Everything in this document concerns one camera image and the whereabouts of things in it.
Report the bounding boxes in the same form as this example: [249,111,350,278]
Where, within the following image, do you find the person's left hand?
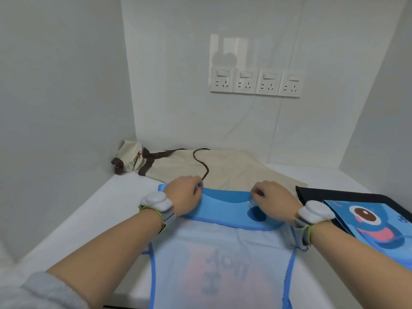
[164,176,204,218]

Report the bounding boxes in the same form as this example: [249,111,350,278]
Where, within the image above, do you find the person's right hand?
[251,180,303,226]

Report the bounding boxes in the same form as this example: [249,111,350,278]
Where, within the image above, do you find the light blue child apron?
[141,183,297,309]

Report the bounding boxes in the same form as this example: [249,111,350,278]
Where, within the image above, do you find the person's right forearm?
[310,223,412,309]

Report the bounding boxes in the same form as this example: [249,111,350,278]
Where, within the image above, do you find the person's left forearm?
[46,207,163,309]

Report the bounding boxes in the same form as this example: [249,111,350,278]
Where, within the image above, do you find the white left wrist tracker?
[139,191,176,235]

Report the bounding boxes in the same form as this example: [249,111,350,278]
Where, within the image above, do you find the white wrist tracker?
[293,201,336,251]
[139,191,176,235]

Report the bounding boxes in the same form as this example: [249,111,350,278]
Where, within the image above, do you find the white right wrist tracker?
[293,201,336,251]

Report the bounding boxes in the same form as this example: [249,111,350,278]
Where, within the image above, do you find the crumpled beige apron brown trim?
[111,140,145,176]

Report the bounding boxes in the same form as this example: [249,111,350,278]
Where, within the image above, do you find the folded blue cartoon apron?
[323,198,412,271]

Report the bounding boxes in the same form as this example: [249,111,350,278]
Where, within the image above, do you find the grey sweater sleeve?
[0,270,89,309]

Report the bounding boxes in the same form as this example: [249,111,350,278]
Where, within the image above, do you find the beige apron with brown straps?
[138,148,308,197]

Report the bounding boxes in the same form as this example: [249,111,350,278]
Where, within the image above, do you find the white wall socket with switch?
[278,70,305,98]
[255,69,283,96]
[232,68,260,94]
[211,66,236,93]

